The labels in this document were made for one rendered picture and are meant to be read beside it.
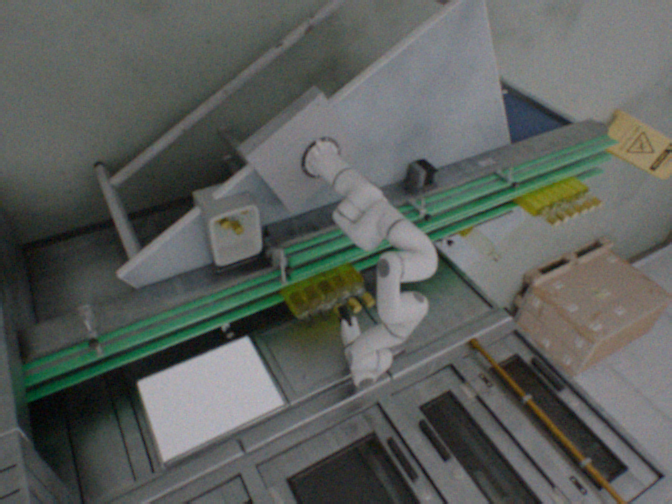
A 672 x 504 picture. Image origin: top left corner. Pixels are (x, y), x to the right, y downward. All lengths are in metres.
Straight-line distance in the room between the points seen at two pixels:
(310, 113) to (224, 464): 1.12
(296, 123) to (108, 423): 1.15
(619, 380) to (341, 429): 4.70
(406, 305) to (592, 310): 4.30
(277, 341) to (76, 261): 0.98
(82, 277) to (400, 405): 1.38
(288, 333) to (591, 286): 4.32
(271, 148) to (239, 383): 0.80
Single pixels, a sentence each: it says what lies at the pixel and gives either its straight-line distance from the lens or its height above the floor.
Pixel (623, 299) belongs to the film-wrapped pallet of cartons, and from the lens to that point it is 5.86.
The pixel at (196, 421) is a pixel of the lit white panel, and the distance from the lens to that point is 1.78.
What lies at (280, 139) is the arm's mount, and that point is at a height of 0.81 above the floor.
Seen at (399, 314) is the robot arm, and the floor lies 1.47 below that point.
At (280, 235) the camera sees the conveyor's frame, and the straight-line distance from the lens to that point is 1.88.
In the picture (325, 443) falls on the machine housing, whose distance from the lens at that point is 1.75.
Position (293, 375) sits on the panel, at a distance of 1.82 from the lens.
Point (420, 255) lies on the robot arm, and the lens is 1.42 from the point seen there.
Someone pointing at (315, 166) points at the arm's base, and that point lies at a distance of 1.74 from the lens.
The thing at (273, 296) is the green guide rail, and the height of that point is 0.94.
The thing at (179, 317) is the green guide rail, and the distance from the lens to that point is 1.82.
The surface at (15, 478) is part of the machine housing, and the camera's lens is 1.45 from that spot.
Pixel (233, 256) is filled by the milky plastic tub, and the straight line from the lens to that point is 1.86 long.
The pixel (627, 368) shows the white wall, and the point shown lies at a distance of 6.32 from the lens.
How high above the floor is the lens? 2.12
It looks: 38 degrees down
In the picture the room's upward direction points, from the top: 141 degrees clockwise
